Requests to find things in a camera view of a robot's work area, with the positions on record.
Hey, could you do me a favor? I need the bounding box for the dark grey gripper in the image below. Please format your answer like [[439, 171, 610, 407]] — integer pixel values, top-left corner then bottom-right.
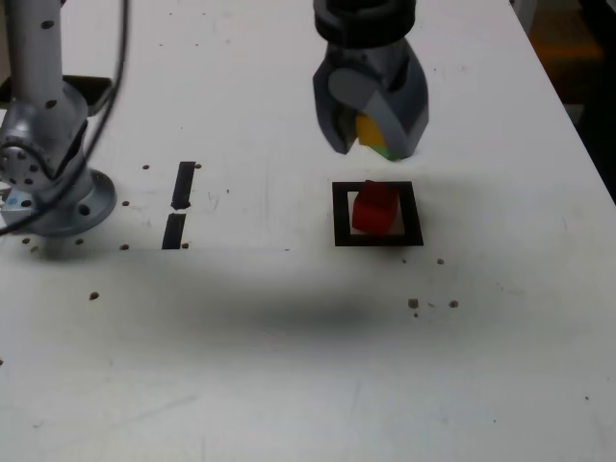
[[311, 41, 431, 160]]

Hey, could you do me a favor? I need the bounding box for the yellow cube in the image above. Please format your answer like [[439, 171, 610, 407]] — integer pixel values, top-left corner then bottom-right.
[[354, 111, 388, 147]]

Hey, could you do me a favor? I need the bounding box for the green cube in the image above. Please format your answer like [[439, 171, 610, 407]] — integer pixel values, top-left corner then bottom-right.
[[372, 142, 401, 163]]

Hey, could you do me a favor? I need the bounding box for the red cube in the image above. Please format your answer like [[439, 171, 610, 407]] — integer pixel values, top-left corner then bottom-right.
[[351, 180, 400, 236]]

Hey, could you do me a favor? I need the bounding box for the black tape square outline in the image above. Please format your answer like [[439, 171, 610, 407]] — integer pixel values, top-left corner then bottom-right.
[[331, 180, 424, 247]]

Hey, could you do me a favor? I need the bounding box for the black tape strip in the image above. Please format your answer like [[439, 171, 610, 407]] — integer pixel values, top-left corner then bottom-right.
[[161, 161, 197, 250]]

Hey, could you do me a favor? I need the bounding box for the black flat plate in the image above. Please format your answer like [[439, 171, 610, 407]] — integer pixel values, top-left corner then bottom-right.
[[62, 75, 116, 116]]

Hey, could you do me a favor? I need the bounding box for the black cable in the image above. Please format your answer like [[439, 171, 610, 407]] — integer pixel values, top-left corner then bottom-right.
[[0, 0, 134, 237]]

